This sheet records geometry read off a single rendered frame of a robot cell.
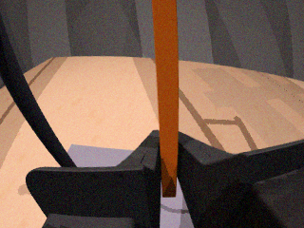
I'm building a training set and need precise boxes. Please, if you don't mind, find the orange handle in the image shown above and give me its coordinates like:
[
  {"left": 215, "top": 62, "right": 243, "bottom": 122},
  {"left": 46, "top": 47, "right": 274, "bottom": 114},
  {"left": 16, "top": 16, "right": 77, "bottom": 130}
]
[{"left": 152, "top": 0, "right": 179, "bottom": 198}]

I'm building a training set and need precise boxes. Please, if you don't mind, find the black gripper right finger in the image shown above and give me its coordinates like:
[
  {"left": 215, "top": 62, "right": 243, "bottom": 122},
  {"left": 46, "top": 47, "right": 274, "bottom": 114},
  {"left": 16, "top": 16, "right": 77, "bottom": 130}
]
[{"left": 176, "top": 132, "right": 304, "bottom": 228}]

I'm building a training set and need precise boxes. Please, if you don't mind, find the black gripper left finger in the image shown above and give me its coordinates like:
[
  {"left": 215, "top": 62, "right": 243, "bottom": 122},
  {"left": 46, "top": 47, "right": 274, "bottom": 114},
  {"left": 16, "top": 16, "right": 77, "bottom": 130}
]
[{"left": 26, "top": 130, "right": 161, "bottom": 228}]

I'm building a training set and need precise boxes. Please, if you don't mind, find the grey metal wire frame stand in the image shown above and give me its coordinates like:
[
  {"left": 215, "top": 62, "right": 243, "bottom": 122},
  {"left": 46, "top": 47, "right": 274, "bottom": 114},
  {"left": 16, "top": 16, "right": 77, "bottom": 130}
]
[{"left": 0, "top": 14, "right": 194, "bottom": 228}]

